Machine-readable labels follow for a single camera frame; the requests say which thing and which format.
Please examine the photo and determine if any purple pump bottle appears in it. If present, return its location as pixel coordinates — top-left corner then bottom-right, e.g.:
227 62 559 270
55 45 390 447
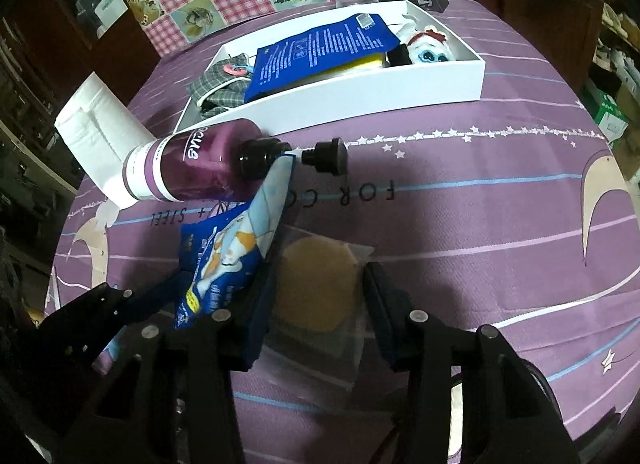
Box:
122 118 348 202

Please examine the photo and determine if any dark glass door cabinet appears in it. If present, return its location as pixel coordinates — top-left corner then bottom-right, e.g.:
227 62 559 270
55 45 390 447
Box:
0 0 161 185

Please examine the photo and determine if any white paper towel roll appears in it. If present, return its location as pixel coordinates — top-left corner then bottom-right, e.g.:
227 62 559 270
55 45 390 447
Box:
54 71 156 207

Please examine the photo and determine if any green cardboard box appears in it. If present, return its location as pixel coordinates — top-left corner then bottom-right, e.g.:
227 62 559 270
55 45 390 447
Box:
597 94 632 145

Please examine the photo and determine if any blue packet with cartoon print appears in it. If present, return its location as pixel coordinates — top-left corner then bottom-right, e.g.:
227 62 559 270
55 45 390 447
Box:
174 154 296 331

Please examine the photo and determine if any beige puff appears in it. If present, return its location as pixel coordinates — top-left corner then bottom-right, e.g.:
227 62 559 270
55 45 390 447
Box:
260 226 376 392

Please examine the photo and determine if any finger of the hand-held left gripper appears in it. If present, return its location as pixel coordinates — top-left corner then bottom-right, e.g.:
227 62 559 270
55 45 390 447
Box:
131 269 188 329

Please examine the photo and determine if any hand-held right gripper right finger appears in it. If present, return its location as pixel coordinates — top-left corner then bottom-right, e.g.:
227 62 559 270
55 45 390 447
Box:
365 263 583 464

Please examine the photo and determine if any brown wooden cabinet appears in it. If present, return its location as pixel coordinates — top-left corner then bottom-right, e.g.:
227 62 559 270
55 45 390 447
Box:
460 0 606 90

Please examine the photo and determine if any cluttered storage shelf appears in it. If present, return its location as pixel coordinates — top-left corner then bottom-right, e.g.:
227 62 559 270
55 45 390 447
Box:
595 0 640 95

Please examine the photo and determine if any purple printed tablecloth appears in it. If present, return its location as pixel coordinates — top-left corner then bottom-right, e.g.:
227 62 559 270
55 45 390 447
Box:
45 0 636 464

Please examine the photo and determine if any white cardboard box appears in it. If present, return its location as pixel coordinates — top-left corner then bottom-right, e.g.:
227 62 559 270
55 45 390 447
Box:
176 0 487 137

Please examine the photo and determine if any white black plush dog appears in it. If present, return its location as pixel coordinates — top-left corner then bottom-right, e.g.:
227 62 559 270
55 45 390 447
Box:
387 28 456 67

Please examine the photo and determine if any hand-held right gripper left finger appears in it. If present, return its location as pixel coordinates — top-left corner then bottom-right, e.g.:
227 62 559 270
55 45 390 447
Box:
65 266 279 464

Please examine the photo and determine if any blue packet with yellow print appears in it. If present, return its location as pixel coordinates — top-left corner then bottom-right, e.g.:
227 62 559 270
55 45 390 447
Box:
245 14 396 99

